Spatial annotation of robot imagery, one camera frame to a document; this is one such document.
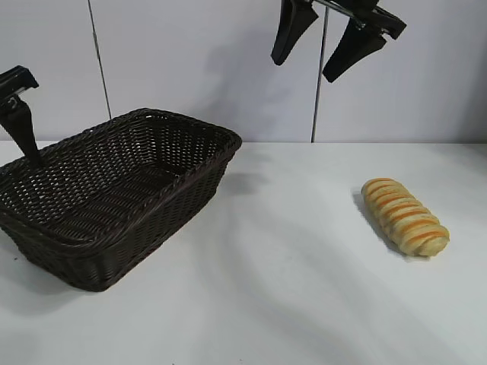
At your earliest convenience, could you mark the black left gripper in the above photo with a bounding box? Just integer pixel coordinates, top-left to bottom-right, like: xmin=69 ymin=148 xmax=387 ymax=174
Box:
xmin=0 ymin=65 xmax=43 ymax=167

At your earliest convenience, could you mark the dark brown woven basket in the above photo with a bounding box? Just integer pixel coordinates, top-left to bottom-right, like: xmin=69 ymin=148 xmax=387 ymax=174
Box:
xmin=0 ymin=107 xmax=244 ymax=294

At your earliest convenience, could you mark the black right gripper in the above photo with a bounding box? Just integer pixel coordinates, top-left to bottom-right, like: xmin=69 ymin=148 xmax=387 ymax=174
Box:
xmin=270 ymin=0 xmax=407 ymax=83

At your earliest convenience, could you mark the long striped bread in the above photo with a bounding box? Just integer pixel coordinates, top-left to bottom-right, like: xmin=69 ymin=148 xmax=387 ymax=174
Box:
xmin=360 ymin=177 xmax=451 ymax=259

